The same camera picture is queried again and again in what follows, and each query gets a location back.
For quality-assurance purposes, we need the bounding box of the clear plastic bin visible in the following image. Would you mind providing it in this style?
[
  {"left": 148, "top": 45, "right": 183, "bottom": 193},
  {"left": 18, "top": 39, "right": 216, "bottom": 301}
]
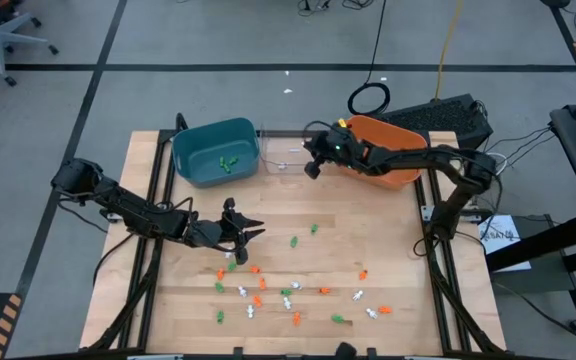
[{"left": 258, "top": 122, "right": 340, "bottom": 176}]

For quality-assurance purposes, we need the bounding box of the black table frame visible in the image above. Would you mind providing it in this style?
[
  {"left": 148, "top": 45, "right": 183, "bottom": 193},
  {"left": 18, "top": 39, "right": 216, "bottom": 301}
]
[{"left": 80, "top": 112, "right": 508, "bottom": 360}]

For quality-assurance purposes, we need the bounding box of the black coiled cable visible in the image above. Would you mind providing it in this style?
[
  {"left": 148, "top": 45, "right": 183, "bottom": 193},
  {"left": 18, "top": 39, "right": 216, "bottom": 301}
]
[{"left": 346, "top": 0, "right": 392, "bottom": 117}]

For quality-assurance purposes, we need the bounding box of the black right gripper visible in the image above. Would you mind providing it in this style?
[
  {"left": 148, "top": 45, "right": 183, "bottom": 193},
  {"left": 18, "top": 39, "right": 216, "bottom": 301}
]
[{"left": 302, "top": 127, "right": 368, "bottom": 180}]

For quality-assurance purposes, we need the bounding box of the thin yellow cable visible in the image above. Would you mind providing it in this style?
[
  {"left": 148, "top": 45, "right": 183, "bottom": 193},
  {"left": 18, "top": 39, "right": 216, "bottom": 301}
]
[{"left": 433, "top": 0, "right": 465, "bottom": 101}]

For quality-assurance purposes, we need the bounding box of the orange plastic bin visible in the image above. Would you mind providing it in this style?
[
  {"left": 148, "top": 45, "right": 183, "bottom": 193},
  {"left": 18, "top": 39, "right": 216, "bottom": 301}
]
[{"left": 336, "top": 114, "right": 429, "bottom": 192}]

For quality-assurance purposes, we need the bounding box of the white printed paper sheet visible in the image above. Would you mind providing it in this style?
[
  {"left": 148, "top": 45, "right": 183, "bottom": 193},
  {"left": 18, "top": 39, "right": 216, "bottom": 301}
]
[{"left": 477, "top": 214, "right": 533, "bottom": 274}]

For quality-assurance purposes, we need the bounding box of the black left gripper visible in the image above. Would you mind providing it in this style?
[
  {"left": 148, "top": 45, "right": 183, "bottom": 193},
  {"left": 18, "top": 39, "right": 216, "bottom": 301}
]
[{"left": 187, "top": 197, "right": 266, "bottom": 266}]

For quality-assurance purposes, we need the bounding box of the black computer tower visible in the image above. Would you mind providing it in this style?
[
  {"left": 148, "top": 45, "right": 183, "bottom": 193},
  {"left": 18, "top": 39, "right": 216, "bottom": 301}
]
[{"left": 373, "top": 93, "right": 495, "bottom": 162}]

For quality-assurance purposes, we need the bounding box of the teal plastic bin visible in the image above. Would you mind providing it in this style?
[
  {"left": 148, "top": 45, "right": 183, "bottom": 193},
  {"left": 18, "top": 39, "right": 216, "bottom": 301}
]
[{"left": 171, "top": 117, "right": 261, "bottom": 190}]

